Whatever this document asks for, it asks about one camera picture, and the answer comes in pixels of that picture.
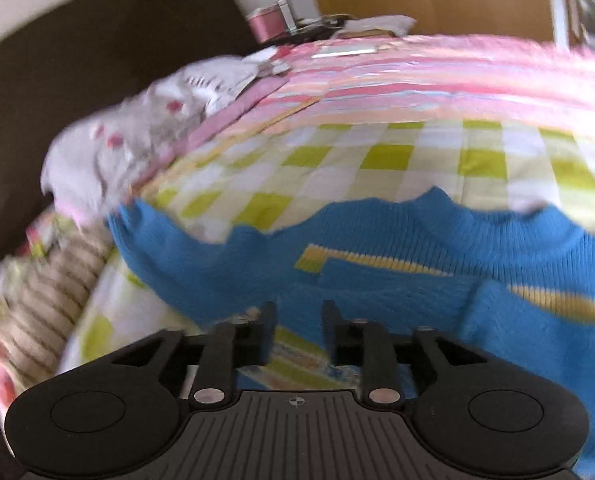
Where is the pink box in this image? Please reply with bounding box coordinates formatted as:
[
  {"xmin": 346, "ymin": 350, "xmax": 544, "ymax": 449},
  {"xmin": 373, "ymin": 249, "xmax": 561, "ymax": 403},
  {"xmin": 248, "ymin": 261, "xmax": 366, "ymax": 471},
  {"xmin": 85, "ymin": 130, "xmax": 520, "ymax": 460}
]
[{"xmin": 246, "ymin": 2, "xmax": 294, "ymax": 42}]

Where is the silver metal stand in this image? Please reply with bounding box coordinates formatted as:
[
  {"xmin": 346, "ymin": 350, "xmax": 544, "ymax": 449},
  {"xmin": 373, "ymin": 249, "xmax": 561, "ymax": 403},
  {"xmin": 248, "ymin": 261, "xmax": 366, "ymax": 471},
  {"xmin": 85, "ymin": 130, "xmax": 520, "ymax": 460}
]
[{"xmin": 276, "ymin": 0, "xmax": 299, "ymax": 32}]

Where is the beige striped knit garment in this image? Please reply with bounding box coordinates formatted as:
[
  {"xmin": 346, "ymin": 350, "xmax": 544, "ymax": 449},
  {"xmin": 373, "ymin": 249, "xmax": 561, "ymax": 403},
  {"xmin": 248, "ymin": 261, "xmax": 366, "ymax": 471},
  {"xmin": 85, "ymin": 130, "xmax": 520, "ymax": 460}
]
[{"xmin": 0, "ymin": 229, "xmax": 117, "ymax": 377}]

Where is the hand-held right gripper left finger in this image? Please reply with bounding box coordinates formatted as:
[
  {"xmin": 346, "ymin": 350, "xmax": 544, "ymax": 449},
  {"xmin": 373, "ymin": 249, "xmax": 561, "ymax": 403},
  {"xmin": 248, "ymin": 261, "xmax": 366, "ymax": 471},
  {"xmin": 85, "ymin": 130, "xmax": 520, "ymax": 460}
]
[{"xmin": 110, "ymin": 301, "xmax": 279, "ymax": 409}]

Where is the white dotted cloth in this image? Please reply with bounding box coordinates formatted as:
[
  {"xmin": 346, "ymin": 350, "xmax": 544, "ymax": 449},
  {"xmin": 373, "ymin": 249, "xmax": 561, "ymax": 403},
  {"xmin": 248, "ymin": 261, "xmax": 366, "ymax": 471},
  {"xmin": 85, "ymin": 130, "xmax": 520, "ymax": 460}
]
[{"xmin": 41, "ymin": 54, "xmax": 289, "ymax": 222}]

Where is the white flat book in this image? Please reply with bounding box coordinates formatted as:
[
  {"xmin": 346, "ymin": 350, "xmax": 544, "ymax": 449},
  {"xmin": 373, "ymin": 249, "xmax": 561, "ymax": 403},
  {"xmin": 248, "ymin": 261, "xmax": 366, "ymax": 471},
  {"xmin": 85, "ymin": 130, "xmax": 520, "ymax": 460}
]
[{"xmin": 311, "ymin": 41, "xmax": 384, "ymax": 59}]

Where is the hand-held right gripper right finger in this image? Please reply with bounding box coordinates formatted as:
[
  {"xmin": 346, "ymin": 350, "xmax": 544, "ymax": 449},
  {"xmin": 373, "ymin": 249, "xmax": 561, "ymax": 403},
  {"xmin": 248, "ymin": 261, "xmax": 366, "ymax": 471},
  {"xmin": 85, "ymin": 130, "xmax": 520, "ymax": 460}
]
[{"xmin": 322, "ymin": 300, "xmax": 487, "ymax": 408}]

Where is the blue knit sweater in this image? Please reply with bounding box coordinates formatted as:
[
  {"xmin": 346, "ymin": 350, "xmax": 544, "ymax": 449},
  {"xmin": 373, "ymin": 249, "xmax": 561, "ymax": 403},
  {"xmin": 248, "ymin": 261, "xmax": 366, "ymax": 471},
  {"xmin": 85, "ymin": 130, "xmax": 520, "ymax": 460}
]
[{"xmin": 108, "ymin": 187, "xmax": 595, "ymax": 480}]

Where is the green checkered bed sheet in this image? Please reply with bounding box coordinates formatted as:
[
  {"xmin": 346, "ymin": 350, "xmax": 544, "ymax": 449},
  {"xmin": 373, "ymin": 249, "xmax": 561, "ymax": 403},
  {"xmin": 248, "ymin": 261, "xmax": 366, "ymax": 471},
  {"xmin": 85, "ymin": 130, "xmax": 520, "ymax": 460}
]
[{"xmin": 0, "ymin": 119, "xmax": 595, "ymax": 401}]

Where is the pink cloth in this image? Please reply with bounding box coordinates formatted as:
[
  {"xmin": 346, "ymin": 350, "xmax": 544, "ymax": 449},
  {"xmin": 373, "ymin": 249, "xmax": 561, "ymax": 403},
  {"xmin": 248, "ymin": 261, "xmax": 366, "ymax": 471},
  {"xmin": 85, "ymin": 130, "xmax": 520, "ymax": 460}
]
[{"xmin": 127, "ymin": 72, "xmax": 290, "ymax": 196}]

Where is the pink striped blanket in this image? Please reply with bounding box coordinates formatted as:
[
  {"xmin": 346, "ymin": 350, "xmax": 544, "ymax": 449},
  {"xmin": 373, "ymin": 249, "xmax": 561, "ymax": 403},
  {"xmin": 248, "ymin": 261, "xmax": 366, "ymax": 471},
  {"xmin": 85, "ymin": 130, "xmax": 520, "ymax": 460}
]
[{"xmin": 187, "ymin": 34, "xmax": 595, "ymax": 153}]

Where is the white cloth pile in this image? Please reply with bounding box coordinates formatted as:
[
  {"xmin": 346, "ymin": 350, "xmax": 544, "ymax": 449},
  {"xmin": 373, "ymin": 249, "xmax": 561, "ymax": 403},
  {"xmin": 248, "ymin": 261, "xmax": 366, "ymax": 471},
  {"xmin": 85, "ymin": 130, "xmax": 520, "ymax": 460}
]
[{"xmin": 336, "ymin": 14, "xmax": 419, "ymax": 39}]

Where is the dark brown headboard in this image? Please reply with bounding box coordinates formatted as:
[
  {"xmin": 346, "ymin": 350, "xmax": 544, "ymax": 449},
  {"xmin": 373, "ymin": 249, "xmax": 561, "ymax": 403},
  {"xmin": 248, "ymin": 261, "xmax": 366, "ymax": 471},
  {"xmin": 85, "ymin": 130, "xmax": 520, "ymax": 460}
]
[{"xmin": 0, "ymin": 0, "xmax": 259, "ymax": 266}]

